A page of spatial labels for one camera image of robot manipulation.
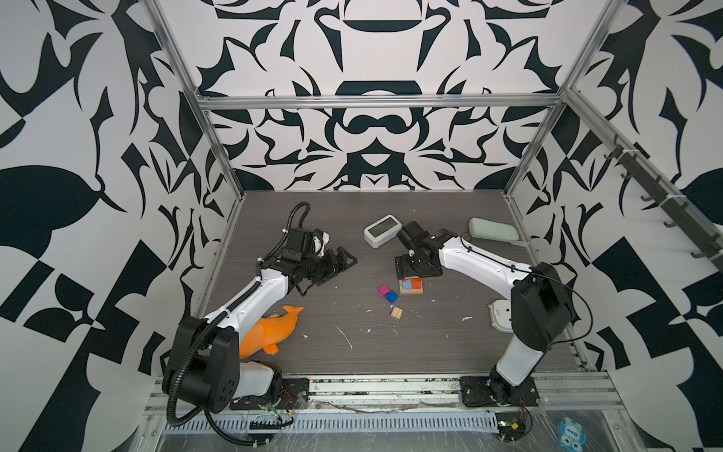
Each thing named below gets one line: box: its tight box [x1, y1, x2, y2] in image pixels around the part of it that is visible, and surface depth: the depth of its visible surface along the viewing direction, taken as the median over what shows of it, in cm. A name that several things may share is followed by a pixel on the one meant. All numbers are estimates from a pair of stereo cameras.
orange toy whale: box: [239, 306, 305, 359], surface depth 81 cm
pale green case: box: [468, 216, 529, 247], surface depth 110 cm
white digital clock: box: [363, 213, 403, 249], surface depth 105 cm
